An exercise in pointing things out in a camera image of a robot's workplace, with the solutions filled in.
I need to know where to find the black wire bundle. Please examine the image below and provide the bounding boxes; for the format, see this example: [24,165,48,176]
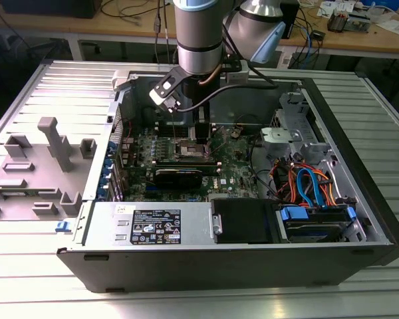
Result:
[247,134,280,202]

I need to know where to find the grey electronic device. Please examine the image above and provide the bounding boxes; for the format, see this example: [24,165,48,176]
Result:
[347,13,374,33]

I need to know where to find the green motherboard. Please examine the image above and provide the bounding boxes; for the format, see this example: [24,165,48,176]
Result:
[121,124,270,203]

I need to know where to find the wooden desk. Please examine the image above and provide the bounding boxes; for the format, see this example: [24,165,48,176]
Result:
[0,0,399,60]

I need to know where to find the copper wound transformer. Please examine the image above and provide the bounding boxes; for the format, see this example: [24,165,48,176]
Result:
[328,9,349,33]

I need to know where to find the black open PC case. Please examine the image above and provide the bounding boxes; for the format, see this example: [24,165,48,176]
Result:
[56,68,399,294]

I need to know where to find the dark office chair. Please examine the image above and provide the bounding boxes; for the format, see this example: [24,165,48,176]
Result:
[0,33,70,110]

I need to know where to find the blue network cable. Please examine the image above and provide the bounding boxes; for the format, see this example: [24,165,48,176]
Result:
[303,26,316,61]

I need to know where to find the black RAM slots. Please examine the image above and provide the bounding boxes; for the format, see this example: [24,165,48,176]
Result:
[156,119,217,138]

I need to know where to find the silver metal drive cage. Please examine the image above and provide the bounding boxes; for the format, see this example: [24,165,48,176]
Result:
[259,91,340,167]

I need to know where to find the white papers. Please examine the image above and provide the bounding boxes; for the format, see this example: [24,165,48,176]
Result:
[375,18,399,36]

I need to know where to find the thin hanging cable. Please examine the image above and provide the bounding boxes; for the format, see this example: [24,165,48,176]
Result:
[162,0,170,64]
[154,0,162,62]

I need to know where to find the copper coloured hose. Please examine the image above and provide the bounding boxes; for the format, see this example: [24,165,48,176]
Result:
[198,64,222,86]

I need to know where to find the CPU socket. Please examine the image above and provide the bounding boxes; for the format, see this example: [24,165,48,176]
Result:
[173,136,213,161]

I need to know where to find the blue flat wire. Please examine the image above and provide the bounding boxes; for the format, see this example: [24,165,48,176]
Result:
[297,167,324,209]

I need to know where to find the grey corner bracket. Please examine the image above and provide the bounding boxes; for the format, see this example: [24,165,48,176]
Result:
[112,69,136,92]

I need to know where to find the black box on desk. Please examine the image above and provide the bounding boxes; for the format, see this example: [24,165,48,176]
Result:
[0,0,99,19]

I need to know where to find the black RAM stick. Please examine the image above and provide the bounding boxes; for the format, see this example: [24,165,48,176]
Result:
[155,158,220,175]

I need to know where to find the hard disk in blue carrier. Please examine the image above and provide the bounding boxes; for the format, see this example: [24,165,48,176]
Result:
[279,204,358,243]

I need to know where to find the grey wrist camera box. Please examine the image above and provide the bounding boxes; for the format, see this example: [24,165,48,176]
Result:
[225,59,250,84]

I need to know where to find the black upright box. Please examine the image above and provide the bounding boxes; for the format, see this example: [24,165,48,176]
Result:
[281,0,300,40]

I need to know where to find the silver power supply with label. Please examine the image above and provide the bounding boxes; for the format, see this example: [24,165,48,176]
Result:
[82,201,217,247]

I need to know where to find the grey parts rack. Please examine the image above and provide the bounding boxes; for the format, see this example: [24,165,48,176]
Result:
[0,116,97,222]

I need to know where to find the metal socket cover frame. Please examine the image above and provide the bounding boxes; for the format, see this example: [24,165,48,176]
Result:
[201,128,224,156]

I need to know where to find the black graphics card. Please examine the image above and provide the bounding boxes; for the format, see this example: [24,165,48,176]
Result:
[152,167,203,190]

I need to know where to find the orange wire bundle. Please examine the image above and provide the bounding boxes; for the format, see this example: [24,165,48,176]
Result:
[275,161,338,207]

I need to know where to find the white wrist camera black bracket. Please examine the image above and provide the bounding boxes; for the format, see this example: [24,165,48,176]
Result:
[148,68,184,114]

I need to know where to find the black plastic shroud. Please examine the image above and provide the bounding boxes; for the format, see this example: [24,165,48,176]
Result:
[211,198,280,245]

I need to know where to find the black camera cable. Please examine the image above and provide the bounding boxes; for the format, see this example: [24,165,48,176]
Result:
[171,62,281,114]

